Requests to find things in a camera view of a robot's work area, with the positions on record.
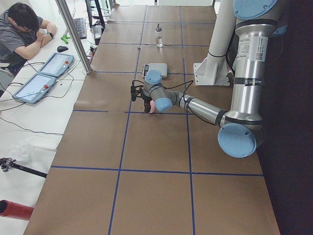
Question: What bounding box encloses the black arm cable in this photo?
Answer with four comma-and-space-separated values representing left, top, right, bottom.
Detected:
132, 79, 196, 113

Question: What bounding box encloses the clear glass sauce bottle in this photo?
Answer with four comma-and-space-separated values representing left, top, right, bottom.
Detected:
155, 23, 163, 47

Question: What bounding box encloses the black tripod rod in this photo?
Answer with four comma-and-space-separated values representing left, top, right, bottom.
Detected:
0, 158, 47, 178

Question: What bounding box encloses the seated person in grey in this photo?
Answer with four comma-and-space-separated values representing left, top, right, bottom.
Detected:
0, 2, 57, 76

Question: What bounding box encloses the grey aluminium frame post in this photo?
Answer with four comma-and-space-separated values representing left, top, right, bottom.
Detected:
56, 0, 92, 74

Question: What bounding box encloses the black computer mouse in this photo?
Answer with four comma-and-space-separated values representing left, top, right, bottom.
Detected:
57, 46, 68, 52

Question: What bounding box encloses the white digital kitchen scale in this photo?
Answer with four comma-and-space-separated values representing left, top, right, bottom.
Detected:
141, 63, 168, 78

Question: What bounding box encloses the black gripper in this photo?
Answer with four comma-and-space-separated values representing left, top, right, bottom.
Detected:
142, 94, 152, 113

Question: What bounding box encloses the pink plastic cup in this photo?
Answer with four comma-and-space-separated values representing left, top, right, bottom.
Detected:
149, 100, 157, 114

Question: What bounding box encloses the crumpled white tissue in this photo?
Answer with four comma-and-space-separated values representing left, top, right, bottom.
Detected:
8, 138, 34, 163

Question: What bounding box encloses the green plastic clamp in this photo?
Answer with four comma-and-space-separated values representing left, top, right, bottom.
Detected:
61, 34, 70, 45

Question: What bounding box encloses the red cylinder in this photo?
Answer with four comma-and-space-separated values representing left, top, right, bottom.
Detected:
0, 200, 34, 221

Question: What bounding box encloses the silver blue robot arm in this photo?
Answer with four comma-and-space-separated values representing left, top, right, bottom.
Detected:
131, 0, 290, 158

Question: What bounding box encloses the black keyboard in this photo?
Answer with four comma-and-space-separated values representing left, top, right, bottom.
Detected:
73, 18, 87, 39

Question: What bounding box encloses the near blue teach pendant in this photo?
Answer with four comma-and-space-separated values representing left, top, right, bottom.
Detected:
12, 73, 56, 104

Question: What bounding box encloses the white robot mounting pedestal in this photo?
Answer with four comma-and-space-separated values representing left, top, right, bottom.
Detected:
194, 0, 236, 86

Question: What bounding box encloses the blue teach pendant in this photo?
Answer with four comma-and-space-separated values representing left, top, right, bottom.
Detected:
12, 73, 56, 104
38, 52, 74, 78

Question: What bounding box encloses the far blue teach pendant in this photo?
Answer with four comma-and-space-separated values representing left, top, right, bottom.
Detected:
38, 52, 74, 78

